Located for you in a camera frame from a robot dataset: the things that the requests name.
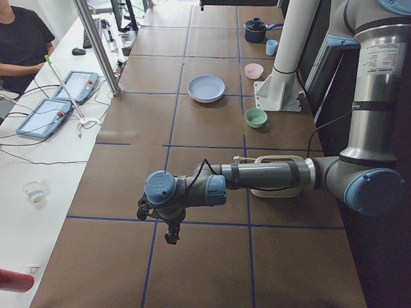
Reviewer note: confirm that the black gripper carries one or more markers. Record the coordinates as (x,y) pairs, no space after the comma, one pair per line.
(172,220)

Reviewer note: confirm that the blue plate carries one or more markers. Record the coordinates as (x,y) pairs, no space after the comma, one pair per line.
(206,85)

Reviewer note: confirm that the pink plate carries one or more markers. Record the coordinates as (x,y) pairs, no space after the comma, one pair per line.
(210,97)

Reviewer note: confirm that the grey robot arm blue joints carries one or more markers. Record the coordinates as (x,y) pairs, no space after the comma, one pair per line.
(361,176)

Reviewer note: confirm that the white power plug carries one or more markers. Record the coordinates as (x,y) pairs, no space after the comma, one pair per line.
(239,159)

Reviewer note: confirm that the green bowl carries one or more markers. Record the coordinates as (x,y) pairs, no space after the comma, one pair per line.
(255,118)

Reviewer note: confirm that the cream plate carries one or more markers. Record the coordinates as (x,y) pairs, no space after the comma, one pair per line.
(206,101)

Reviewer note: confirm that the white stick green tip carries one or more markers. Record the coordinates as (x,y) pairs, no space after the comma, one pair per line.
(83,119)

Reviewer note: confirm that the lower teach pendant tablet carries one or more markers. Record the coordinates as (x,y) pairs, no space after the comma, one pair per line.
(45,119)

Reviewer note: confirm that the teach pendant tablet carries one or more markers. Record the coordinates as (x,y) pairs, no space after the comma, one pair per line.
(81,85)
(45,119)

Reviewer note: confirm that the red cylinder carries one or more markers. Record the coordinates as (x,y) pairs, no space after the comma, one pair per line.
(15,282)

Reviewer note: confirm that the upper teach pendant tablet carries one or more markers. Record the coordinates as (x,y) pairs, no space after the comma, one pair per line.
(81,85)

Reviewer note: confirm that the pink bowl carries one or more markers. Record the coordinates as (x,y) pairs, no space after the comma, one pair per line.
(253,71)

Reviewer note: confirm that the black computer mouse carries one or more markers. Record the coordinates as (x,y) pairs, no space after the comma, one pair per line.
(78,51)

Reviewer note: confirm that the black keyboard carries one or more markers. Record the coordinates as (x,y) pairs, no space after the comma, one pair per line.
(86,40)

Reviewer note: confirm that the black monitor stand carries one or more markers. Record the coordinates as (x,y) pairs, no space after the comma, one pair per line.
(124,15)

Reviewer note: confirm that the light blue cup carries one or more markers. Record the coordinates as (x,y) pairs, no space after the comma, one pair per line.
(271,47)

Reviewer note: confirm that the dark blue pot with lid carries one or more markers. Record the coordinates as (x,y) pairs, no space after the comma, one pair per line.
(255,29)

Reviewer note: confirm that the seated person black shirt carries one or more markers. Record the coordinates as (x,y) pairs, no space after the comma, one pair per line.
(25,40)

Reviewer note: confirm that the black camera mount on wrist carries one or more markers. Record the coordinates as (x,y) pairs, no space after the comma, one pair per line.
(145,209)

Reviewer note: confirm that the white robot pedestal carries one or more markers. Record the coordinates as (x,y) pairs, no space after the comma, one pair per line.
(279,92)

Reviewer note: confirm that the aluminium frame post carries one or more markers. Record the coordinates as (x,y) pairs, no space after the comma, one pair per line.
(88,24)

